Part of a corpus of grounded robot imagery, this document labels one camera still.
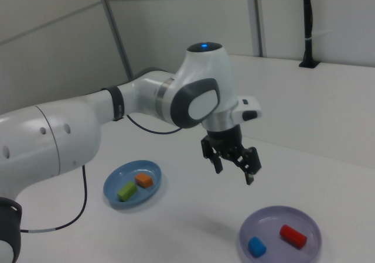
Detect green block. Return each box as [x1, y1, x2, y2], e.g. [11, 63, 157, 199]
[116, 182, 138, 202]

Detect grey partition post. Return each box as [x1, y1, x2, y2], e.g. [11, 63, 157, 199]
[96, 0, 136, 82]
[245, 0, 267, 57]

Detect black pole with base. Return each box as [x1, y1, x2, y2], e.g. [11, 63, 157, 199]
[298, 0, 320, 69]

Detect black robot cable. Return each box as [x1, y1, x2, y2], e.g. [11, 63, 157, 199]
[19, 115, 184, 234]

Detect blue block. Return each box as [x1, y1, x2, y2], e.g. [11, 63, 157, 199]
[247, 236, 267, 258]

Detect purple plate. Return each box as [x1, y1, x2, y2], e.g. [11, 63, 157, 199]
[238, 205, 323, 263]

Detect blue plate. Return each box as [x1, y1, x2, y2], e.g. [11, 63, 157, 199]
[103, 159, 163, 210]

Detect white adjoining table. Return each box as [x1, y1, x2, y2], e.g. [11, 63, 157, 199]
[227, 53, 375, 170]

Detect orange block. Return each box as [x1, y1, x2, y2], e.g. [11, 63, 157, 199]
[134, 173, 154, 189]

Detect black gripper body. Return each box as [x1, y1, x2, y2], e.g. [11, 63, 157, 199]
[204, 124, 244, 158]

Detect red block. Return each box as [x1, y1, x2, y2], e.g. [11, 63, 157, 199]
[279, 224, 308, 250]

